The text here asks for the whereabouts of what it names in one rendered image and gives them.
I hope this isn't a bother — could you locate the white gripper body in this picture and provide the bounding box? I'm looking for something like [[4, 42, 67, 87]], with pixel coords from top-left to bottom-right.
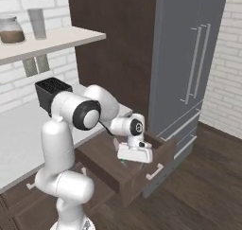
[[116, 141, 154, 165]]

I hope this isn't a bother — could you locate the open brown wooden drawer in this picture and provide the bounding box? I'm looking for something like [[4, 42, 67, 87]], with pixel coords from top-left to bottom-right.
[[74, 129, 178, 208]]

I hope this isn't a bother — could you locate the grey fridge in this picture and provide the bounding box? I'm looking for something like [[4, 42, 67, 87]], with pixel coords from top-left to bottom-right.
[[142, 0, 230, 200]]

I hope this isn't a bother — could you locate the black toaster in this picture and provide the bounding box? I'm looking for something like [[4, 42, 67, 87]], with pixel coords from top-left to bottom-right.
[[34, 77, 74, 117]]

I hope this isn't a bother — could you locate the tall dark brown cabinet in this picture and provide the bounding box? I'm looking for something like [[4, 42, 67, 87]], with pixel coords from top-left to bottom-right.
[[66, 0, 158, 127]]

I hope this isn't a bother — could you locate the brown lower cupboard front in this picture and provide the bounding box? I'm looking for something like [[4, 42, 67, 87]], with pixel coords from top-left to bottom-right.
[[0, 164, 117, 230]]

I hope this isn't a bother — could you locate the glass jar with brown contents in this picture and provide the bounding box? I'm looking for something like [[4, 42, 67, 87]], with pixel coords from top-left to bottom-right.
[[0, 15, 26, 45]]

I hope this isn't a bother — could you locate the white drawer handle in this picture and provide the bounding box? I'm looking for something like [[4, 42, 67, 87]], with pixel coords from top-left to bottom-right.
[[145, 163, 164, 181]]

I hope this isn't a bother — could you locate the grey wall socket plate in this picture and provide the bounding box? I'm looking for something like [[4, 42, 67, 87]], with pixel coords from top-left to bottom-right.
[[23, 53, 51, 79]]

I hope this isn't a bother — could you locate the white wall shelf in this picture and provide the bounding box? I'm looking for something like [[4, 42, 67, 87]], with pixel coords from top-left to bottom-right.
[[0, 26, 107, 66]]

